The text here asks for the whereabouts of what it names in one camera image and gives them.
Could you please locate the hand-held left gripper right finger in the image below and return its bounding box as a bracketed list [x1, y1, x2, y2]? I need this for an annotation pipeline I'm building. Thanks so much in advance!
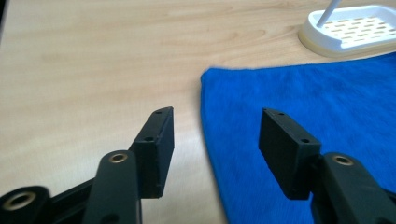
[258, 107, 396, 224]

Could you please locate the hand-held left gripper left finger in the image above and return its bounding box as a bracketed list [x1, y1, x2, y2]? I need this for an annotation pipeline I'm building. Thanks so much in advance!
[81, 106, 176, 224]

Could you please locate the blue cloth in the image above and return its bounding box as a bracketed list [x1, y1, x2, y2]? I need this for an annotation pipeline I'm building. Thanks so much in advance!
[200, 51, 396, 224]

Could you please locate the white slotted drain tray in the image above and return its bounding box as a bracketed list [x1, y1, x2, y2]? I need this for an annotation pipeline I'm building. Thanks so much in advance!
[297, 4, 396, 59]

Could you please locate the white stick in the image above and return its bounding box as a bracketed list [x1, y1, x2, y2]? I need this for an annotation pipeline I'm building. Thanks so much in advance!
[316, 0, 343, 28]

